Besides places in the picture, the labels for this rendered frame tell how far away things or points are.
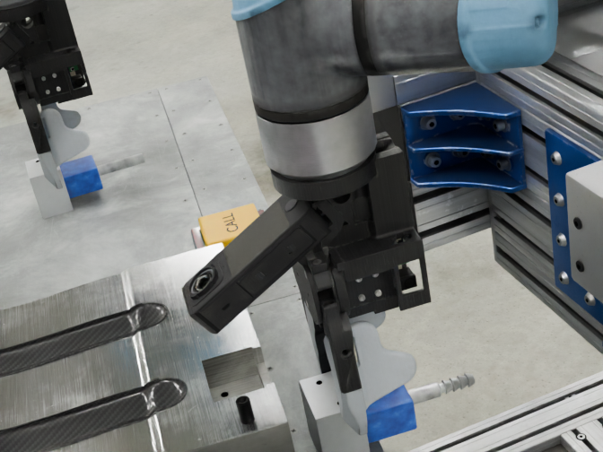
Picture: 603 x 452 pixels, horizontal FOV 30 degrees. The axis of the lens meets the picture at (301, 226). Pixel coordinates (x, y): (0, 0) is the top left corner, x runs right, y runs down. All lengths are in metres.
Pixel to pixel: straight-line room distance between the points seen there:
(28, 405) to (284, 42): 0.36
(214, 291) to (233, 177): 0.54
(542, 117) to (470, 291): 1.39
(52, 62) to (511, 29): 0.69
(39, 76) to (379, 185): 0.57
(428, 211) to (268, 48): 0.56
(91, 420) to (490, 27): 0.41
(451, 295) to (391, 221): 1.67
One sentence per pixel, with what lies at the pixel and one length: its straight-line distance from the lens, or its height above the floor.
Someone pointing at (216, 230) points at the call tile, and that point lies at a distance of 1.11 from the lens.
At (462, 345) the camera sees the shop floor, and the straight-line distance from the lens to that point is 2.28.
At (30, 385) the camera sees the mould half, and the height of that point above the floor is 0.88.
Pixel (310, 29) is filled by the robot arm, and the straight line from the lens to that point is 0.66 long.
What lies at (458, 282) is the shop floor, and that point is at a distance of 2.47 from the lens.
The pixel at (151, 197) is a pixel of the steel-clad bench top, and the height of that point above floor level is 0.80.
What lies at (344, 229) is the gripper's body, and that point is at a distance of 0.75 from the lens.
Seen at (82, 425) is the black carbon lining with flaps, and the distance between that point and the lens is 0.83.
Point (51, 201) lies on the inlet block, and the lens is 1.30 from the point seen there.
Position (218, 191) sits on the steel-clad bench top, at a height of 0.80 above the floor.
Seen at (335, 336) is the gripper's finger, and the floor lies 0.94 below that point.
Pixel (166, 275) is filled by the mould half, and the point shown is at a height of 0.89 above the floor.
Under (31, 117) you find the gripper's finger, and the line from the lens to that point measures 1.23.
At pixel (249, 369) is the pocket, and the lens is 0.85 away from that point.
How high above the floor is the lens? 1.38
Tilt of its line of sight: 30 degrees down
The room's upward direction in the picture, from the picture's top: 11 degrees counter-clockwise
